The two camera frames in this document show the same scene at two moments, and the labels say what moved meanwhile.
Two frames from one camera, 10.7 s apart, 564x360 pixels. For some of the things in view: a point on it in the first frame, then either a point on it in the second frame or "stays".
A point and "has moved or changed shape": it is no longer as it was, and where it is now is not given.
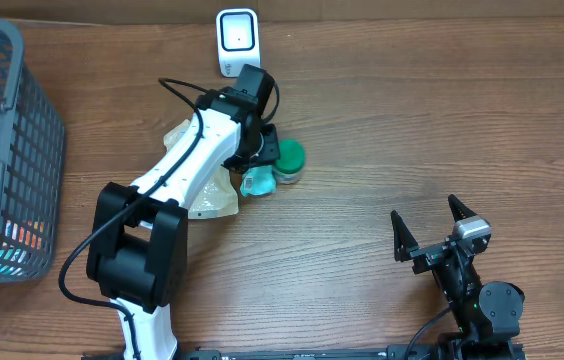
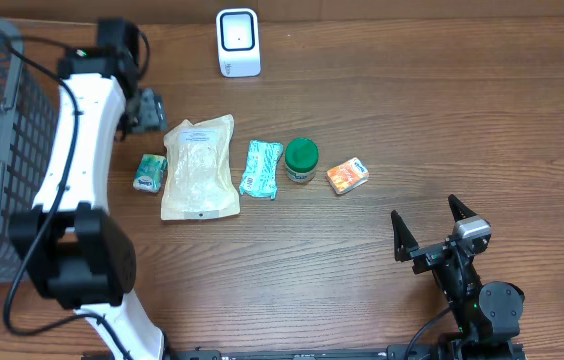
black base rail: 460,351 stays
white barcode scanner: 238,40 stays
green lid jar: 292,156 has moved or changed shape
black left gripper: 272,152 → 156,116
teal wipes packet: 259,180 stays
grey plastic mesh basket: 13,158 stays
